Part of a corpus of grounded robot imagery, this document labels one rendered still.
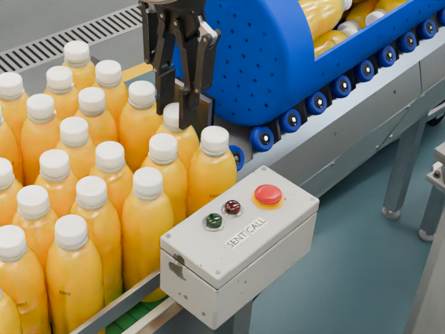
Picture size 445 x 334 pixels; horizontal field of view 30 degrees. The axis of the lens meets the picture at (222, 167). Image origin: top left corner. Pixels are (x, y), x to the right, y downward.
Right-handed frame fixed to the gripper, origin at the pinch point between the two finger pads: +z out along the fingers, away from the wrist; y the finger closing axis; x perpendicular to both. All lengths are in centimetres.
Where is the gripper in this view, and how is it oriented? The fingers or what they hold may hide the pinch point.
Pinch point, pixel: (176, 99)
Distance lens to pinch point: 119.4
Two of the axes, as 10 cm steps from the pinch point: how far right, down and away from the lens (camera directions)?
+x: -6.7, 4.5, -5.8
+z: -0.6, 7.5, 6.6
